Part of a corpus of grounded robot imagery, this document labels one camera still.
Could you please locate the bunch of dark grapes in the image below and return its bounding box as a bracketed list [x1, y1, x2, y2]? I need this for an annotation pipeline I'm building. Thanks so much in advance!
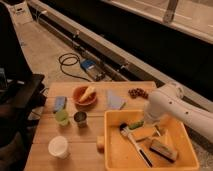
[128, 88, 148, 99]

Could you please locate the white paper cup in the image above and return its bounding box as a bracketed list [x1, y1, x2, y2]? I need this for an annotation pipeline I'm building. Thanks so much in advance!
[48, 136, 69, 159]

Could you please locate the small metal cup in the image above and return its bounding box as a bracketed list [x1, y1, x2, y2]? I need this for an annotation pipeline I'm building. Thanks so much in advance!
[74, 111, 87, 128]

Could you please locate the black chair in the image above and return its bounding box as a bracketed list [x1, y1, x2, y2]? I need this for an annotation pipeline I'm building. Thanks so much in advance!
[0, 2, 46, 171]

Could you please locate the yellow plastic tray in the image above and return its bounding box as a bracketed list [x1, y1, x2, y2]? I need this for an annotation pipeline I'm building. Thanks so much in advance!
[104, 110, 199, 171]

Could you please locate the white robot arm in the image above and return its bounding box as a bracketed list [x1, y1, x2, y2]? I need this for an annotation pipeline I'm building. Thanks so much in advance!
[144, 82, 213, 139]

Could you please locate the black handled dish brush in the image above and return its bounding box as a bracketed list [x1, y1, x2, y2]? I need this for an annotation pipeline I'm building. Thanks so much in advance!
[119, 123, 153, 167]

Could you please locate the black coiled cable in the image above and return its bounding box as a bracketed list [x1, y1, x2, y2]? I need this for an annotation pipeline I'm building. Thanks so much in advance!
[58, 52, 92, 83]

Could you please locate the orange bowl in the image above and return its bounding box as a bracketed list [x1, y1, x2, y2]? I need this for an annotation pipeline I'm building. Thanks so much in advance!
[73, 86, 97, 106]

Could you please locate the yellow banana in bowl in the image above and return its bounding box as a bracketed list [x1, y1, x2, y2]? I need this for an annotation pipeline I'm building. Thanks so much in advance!
[79, 86, 95, 102]

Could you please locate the blue sponge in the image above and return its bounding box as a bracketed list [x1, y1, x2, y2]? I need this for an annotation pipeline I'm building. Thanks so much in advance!
[53, 96, 67, 113]

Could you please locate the black and tan scrubber block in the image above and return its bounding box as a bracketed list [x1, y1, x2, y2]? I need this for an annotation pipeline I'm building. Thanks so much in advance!
[149, 139, 178, 163]

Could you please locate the blue grey cloth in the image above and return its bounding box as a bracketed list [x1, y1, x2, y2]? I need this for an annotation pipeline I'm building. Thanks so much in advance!
[107, 90, 125, 110]

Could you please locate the blue and grey power box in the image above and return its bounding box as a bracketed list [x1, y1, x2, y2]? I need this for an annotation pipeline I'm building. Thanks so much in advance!
[80, 59, 105, 81]

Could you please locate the green plastic cup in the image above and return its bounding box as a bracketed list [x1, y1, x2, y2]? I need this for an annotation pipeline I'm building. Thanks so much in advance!
[55, 109, 69, 126]

